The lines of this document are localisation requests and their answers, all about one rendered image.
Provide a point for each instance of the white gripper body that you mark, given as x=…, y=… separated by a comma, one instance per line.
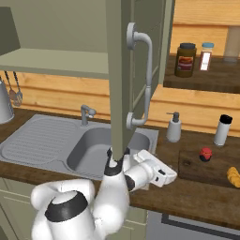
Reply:
x=149, y=158

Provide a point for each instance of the beige canister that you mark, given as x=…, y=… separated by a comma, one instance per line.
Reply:
x=232, y=43

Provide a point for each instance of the dark wooden shelf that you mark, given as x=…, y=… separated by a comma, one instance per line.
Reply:
x=212, y=79

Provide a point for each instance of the grey tap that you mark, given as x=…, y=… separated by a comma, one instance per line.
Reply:
x=84, y=114

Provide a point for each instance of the grey steel sink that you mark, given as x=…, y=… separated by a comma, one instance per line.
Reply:
x=40, y=143

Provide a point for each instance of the grey kettle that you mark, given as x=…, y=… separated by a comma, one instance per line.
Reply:
x=4, y=106

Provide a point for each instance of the grey hanging spoon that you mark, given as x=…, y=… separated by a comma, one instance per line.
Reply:
x=11, y=93

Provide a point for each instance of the olive cabinet door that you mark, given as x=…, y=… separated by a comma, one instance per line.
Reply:
x=120, y=93

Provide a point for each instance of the yellow croissant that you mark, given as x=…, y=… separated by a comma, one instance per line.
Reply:
x=234, y=177

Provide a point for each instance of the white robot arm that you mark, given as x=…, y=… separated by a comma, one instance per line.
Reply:
x=112, y=200

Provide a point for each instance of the grey dishwasher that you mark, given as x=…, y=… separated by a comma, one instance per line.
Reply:
x=193, y=228

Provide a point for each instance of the red round pastry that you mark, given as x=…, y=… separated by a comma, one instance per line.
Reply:
x=205, y=153

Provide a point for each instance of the small jar with blue lid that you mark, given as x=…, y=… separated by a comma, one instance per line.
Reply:
x=206, y=59

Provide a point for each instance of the dark wooden cutting board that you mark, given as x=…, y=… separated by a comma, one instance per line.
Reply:
x=215, y=170

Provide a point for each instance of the white bottle with black cap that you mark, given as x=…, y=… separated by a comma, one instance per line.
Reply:
x=222, y=132

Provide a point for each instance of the grey hanging slotted spatula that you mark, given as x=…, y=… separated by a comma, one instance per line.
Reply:
x=18, y=97

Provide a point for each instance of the dark jam jar black lid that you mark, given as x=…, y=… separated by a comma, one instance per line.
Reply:
x=185, y=62

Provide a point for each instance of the olive wall cabinet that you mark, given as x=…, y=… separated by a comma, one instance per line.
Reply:
x=62, y=31

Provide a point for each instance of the grey soap dispenser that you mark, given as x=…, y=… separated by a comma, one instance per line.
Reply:
x=173, y=129

